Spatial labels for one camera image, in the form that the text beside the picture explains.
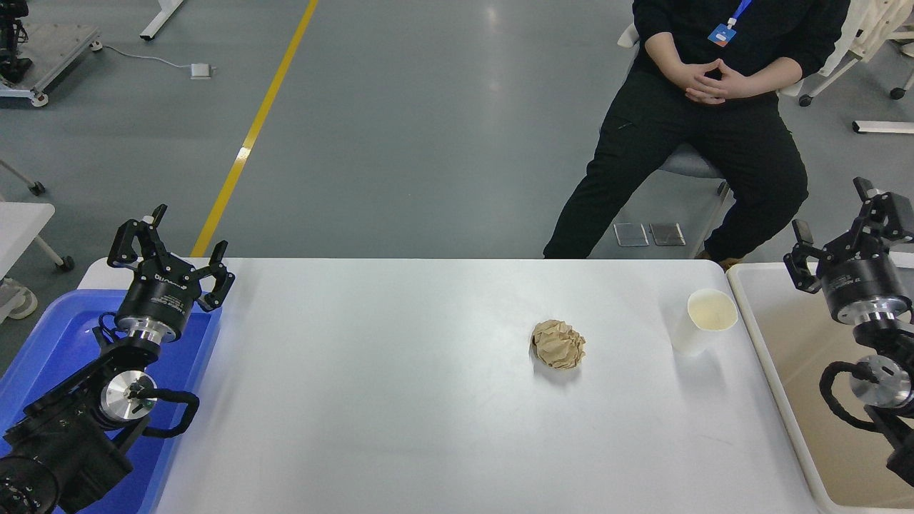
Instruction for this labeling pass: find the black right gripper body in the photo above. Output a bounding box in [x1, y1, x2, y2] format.
[820, 256, 912, 318]

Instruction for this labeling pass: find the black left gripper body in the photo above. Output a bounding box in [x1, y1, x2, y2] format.
[116, 263, 197, 335]

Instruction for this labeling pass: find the white paper cup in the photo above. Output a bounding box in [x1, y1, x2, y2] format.
[671, 288, 739, 356]

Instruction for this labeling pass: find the tan paper ball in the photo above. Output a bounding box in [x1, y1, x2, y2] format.
[531, 319, 587, 371]

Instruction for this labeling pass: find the person's left hand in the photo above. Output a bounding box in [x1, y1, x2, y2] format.
[687, 60, 756, 101]

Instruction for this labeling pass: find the person's right hand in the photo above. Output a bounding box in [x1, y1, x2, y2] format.
[671, 59, 726, 106]

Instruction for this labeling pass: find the large pale plastic bin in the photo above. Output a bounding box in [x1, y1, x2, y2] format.
[726, 261, 914, 514]

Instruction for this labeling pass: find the blue plastic tray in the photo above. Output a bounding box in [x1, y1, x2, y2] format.
[0, 288, 222, 514]

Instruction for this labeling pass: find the small white side table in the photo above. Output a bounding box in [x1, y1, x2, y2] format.
[0, 203, 76, 272]

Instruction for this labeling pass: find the grey leg with caster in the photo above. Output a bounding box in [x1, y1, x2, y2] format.
[0, 158, 46, 196]

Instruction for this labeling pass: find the white shoe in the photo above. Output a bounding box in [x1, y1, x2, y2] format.
[0, 278, 39, 321]

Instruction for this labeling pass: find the grey and white chair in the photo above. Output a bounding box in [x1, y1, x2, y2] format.
[618, 21, 806, 259]

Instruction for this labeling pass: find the grey wheeled platform cart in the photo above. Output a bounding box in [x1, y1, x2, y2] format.
[0, 21, 103, 108]

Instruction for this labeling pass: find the white table foot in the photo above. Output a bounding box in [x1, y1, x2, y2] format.
[139, 0, 185, 41]

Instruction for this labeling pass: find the black machine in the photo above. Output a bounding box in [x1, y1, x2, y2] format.
[0, 0, 33, 84]

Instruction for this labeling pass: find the white floor cable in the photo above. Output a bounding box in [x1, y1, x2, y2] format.
[100, 44, 194, 72]

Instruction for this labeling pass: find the white frame chair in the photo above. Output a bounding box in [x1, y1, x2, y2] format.
[798, 0, 914, 108]

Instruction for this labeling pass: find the blue lanyard badge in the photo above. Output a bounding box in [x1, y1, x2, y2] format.
[707, 0, 753, 48]

